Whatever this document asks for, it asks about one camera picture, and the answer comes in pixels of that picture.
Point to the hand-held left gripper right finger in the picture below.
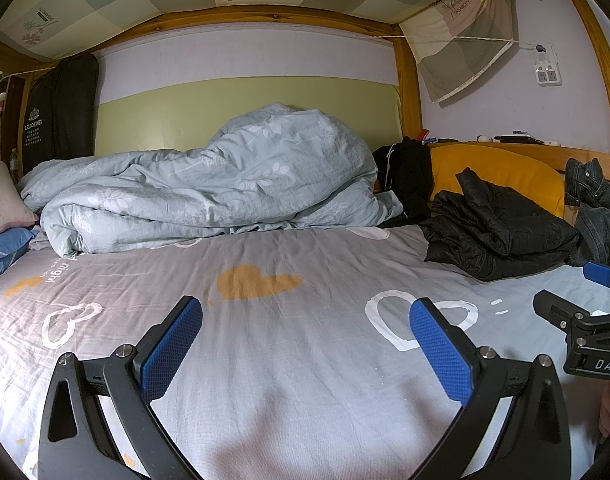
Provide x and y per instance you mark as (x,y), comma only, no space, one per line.
(442,355)

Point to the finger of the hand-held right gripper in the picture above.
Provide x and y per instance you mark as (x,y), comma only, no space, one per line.
(602,274)
(555,307)

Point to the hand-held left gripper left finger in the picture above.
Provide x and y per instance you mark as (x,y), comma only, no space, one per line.
(172,345)

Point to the black down jacket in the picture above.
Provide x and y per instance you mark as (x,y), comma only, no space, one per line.
(500,235)

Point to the dark jeans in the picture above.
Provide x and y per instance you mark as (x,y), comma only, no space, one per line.
(600,210)

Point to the grey printed bed sheet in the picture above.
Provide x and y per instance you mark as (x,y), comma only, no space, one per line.
(285,360)

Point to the yellow cushion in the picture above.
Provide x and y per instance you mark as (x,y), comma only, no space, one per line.
(510,170)

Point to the black flat device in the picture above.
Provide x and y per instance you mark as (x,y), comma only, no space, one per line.
(517,138)

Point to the light blue duvet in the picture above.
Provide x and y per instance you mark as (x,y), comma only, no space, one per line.
(210,180)

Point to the black hooded garment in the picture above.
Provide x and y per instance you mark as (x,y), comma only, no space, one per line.
(410,175)

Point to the blue pillow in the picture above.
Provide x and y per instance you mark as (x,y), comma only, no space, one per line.
(5,255)

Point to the small red item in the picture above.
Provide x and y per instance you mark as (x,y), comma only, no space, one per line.
(425,136)

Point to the pink pillow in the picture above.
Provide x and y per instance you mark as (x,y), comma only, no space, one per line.
(5,200)

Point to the black garment bag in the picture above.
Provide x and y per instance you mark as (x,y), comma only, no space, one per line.
(60,110)

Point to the checked corner curtain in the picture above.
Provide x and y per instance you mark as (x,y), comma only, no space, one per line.
(460,50)

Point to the white wall socket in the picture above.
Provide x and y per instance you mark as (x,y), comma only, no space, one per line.
(547,76)

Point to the wooden bed frame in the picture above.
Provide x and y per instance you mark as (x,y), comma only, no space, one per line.
(407,85)

